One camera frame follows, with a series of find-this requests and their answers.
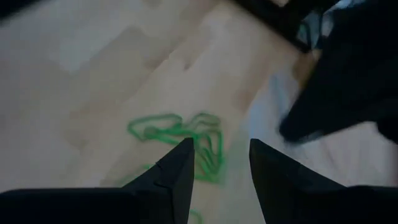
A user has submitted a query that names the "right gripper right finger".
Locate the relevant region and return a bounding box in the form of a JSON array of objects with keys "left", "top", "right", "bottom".
[{"left": 249, "top": 138, "right": 398, "bottom": 224}]

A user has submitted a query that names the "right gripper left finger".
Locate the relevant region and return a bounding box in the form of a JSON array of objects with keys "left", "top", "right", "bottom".
[{"left": 0, "top": 138, "right": 195, "bottom": 224}]

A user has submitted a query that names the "clear plastic zip bag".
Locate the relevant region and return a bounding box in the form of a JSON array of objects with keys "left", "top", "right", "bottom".
[{"left": 245, "top": 71, "right": 398, "bottom": 190}]

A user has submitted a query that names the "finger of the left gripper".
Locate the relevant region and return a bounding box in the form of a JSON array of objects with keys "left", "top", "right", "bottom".
[
  {"left": 279, "top": 77, "right": 377, "bottom": 144},
  {"left": 377, "top": 114, "right": 398, "bottom": 144}
]

